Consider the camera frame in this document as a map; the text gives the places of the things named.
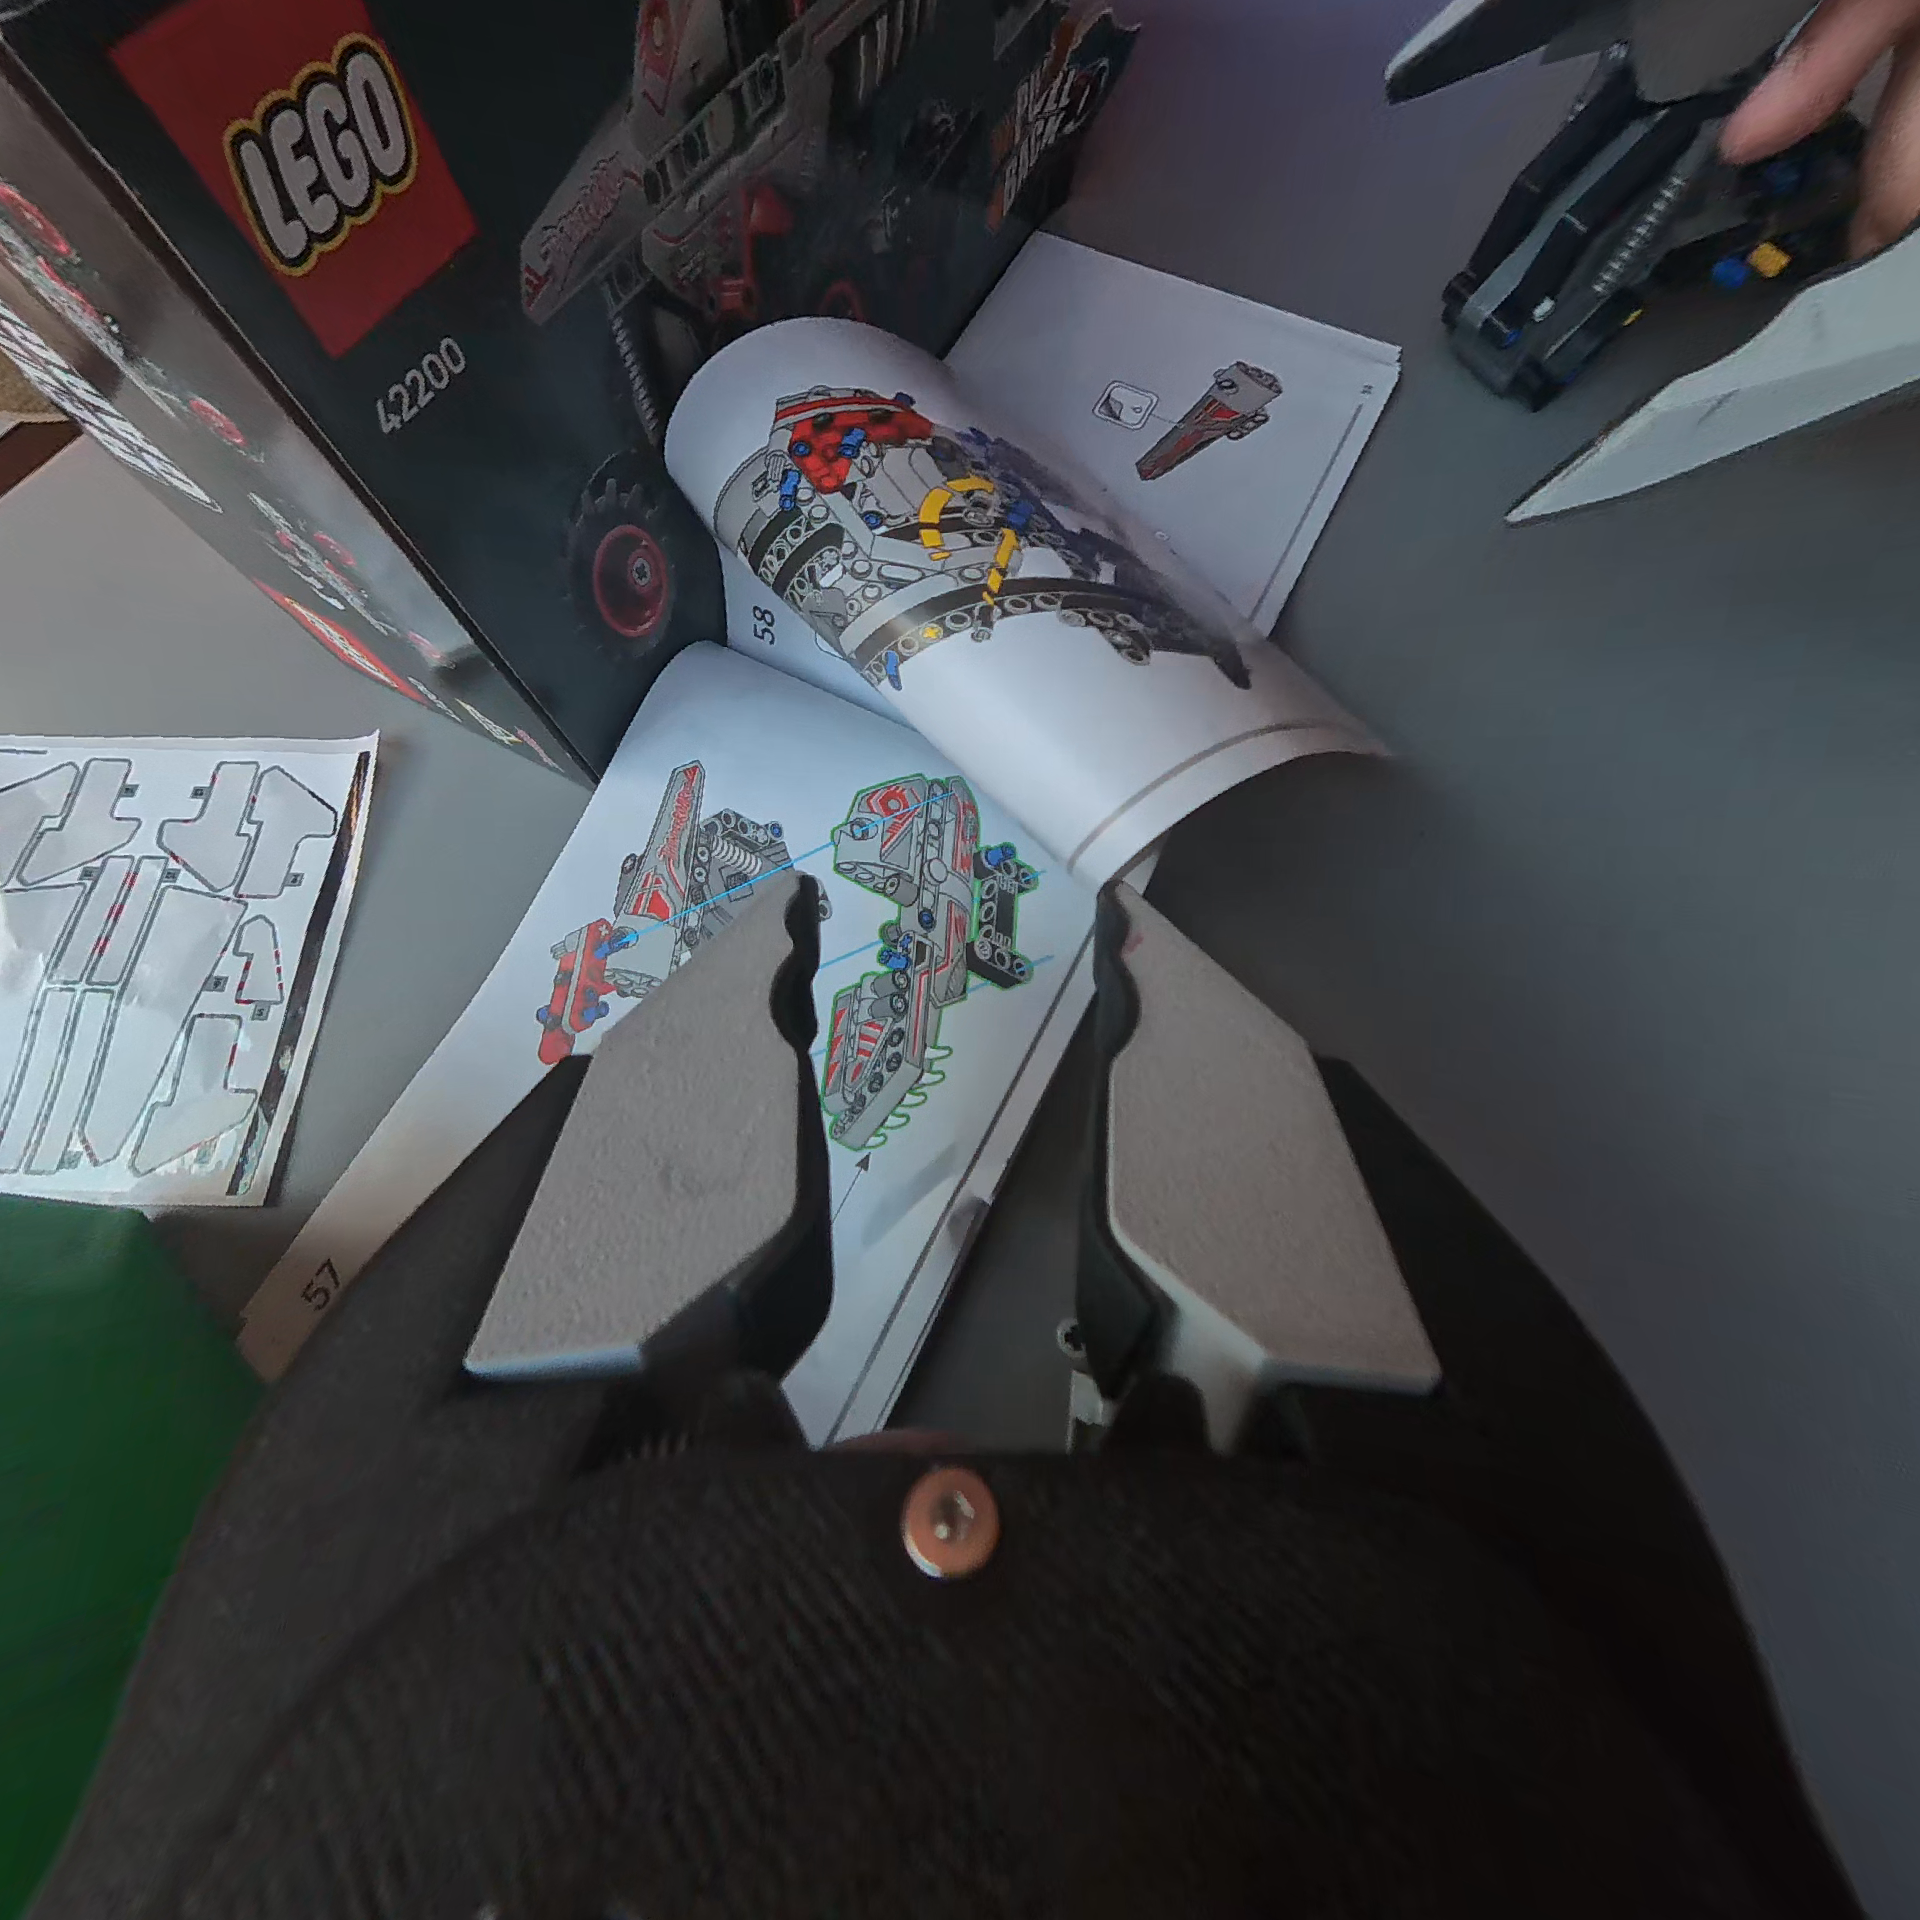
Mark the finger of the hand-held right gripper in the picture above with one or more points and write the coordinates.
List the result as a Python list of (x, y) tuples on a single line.
[(1515, 31), (1786, 376)]

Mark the black lego set box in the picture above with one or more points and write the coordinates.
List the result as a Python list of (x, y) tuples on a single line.
[(451, 376)]

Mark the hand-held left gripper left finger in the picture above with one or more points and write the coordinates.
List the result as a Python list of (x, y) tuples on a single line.
[(645, 1155)]

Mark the lego instruction booklet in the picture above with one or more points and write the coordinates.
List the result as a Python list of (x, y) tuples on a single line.
[(1049, 721)]

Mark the black grey lego truck model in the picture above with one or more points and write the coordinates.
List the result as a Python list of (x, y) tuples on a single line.
[(1589, 224)]

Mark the person's right hand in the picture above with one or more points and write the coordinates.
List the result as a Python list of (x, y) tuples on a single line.
[(1874, 89)]

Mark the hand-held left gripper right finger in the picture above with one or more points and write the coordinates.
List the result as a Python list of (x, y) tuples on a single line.
[(1252, 1200)]

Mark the lego sticker sheet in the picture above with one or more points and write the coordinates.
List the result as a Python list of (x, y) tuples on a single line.
[(149, 900)]

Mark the green box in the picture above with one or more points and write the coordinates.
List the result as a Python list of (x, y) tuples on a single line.
[(89, 1425)]

